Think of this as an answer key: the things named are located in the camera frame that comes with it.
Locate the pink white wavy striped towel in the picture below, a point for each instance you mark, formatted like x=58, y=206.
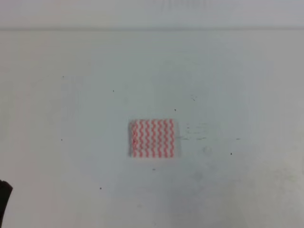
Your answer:
x=154, y=138

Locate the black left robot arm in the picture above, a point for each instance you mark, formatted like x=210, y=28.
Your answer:
x=5, y=192

